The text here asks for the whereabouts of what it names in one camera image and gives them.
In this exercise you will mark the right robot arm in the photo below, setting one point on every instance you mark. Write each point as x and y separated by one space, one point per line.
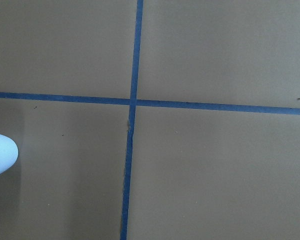
8 153

